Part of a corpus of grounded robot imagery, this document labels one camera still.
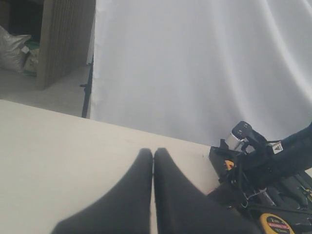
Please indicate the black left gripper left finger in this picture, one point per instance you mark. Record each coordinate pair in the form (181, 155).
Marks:
(125, 209)

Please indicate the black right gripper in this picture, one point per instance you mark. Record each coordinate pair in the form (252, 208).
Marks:
(254, 179)

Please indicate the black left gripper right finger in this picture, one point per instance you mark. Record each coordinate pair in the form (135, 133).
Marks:
(181, 208)

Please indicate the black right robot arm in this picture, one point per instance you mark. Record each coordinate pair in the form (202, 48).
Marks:
(299, 143)

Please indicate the black plastic tool case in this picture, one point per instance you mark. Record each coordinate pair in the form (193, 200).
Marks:
(299, 217)

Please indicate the orange utility knife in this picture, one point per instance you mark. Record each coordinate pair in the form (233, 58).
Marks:
(229, 165)

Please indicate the yellow measuring tape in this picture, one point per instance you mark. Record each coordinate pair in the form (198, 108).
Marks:
(273, 224)

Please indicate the short yellow black screwdriver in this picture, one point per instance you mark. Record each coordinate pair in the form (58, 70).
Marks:
(306, 192)

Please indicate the white backdrop cloth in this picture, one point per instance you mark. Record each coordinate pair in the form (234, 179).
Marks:
(193, 69)

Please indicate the black backdrop stand pole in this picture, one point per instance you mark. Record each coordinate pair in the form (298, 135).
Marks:
(87, 90)

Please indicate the green printed bag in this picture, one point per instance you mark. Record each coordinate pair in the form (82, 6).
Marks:
(32, 59)

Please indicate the white woven sack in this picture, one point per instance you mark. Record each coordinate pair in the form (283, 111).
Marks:
(13, 51)

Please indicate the beige corrugated partition panel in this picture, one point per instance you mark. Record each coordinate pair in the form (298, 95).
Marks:
(65, 37)

